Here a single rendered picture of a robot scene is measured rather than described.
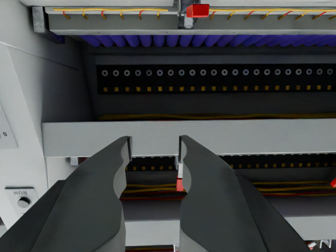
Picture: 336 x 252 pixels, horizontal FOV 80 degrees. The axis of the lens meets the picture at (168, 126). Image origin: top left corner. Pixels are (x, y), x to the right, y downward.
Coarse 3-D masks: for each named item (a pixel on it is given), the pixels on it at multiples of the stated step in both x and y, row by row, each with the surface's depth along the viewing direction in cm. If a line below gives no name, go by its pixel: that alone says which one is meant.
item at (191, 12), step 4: (192, 4) 14; (196, 4) 14; (200, 4) 14; (204, 4) 14; (208, 4) 14; (188, 8) 16; (192, 8) 14; (196, 8) 14; (200, 8) 14; (204, 8) 14; (208, 8) 14; (184, 12) 19; (188, 12) 16; (192, 12) 14; (196, 12) 14; (200, 12) 14; (204, 12) 14; (208, 12) 14; (184, 16) 20; (188, 16) 16; (192, 16) 14; (196, 16) 14; (200, 16) 14; (204, 16) 14; (184, 20) 20; (188, 20) 20; (184, 24) 20; (188, 24) 20
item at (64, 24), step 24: (72, 24) 23; (96, 24) 23; (120, 24) 24; (144, 24) 24; (168, 24) 24; (216, 24) 24; (240, 24) 24; (264, 24) 24; (288, 24) 24; (312, 24) 24
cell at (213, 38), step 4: (208, 36) 30; (212, 36) 28; (216, 36) 28; (220, 36) 28; (204, 40) 32; (208, 40) 31; (212, 40) 30; (216, 40) 30; (208, 44) 32; (212, 44) 32
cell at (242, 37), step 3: (237, 36) 29; (240, 36) 29; (243, 36) 28; (246, 36) 28; (249, 36) 28; (234, 39) 31; (237, 39) 30; (240, 39) 30; (243, 39) 29; (231, 42) 32; (234, 42) 31; (237, 42) 31; (240, 42) 31; (231, 45) 33; (234, 45) 33
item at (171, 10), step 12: (48, 12) 23; (60, 12) 23; (72, 12) 23; (84, 12) 23; (96, 12) 23; (108, 12) 23; (132, 12) 23; (144, 12) 23; (156, 12) 23; (168, 12) 23; (216, 12) 23; (228, 12) 23; (240, 12) 23; (252, 12) 23; (264, 12) 23; (276, 12) 23; (300, 12) 23; (312, 12) 24
